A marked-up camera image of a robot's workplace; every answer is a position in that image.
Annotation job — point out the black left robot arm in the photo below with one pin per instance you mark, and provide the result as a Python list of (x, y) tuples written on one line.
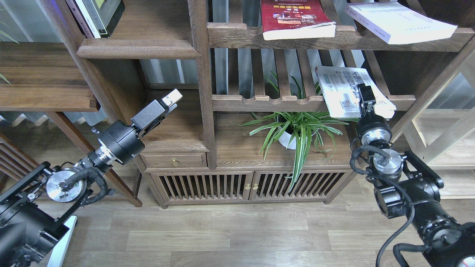
[(27, 233)]

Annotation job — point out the upright books top left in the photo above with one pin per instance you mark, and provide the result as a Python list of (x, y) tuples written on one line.
[(96, 18)]

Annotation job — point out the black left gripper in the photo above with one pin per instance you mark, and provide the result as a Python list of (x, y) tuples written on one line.
[(120, 142)]

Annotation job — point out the dark wooden bookshelf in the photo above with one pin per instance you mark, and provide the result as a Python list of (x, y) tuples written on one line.
[(204, 141)]

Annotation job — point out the white plant pot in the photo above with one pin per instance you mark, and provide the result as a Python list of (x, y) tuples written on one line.
[(287, 139)]

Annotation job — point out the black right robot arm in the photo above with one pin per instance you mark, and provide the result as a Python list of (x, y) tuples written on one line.
[(405, 186)]

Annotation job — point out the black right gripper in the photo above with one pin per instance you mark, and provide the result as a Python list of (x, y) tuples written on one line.
[(372, 129)]

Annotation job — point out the light wooden shelf frame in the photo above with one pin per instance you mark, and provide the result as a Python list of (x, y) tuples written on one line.
[(441, 132)]

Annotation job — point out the white lavender-edged book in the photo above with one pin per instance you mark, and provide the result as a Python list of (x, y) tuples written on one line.
[(398, 25)]

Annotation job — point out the red cover book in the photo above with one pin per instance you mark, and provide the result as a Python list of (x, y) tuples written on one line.
[(295, 19)]

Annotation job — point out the green spider plant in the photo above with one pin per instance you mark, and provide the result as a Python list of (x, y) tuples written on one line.
[(305, 129)]

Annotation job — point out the white metal base leg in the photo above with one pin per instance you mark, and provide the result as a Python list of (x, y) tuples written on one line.
[(59, 251)]

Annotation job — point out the white book blue chinese title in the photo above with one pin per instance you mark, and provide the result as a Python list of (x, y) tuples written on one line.
[(340, 91)]

